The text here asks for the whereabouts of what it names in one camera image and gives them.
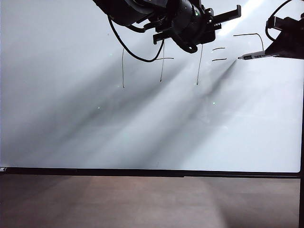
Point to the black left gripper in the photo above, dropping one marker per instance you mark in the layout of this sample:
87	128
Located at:
202	28

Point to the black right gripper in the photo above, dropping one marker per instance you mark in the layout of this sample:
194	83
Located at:
292	25

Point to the white marker pen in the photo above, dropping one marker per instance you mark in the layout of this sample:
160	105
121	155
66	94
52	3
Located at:
251	56

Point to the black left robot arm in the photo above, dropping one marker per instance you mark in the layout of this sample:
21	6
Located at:
133	9

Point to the white whiteboard panel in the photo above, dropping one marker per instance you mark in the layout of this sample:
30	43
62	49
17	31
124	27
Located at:
71	107

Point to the white rail end cap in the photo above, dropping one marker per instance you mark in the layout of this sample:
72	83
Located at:
3	169

